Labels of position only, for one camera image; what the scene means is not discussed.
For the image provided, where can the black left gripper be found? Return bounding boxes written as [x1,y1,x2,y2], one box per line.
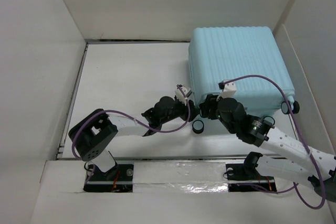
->
[160,97,199,124]

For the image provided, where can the light blue hard-shell suitcase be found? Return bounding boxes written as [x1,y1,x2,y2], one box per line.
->
[188,26,300,118]

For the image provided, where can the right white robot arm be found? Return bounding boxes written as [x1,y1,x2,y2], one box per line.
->
[199,95,335,202]

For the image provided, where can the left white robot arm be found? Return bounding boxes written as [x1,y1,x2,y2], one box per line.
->
[68,96,199,180]

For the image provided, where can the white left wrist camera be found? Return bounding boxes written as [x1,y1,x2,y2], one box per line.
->
[175,84,192,105]

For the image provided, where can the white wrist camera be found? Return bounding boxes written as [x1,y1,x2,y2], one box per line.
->
[175,84,192,105]
[217,80,237,101]

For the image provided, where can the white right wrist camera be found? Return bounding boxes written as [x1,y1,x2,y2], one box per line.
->
[217,80,237,101]

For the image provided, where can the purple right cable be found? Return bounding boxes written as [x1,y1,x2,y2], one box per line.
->
[219,74,326,210]

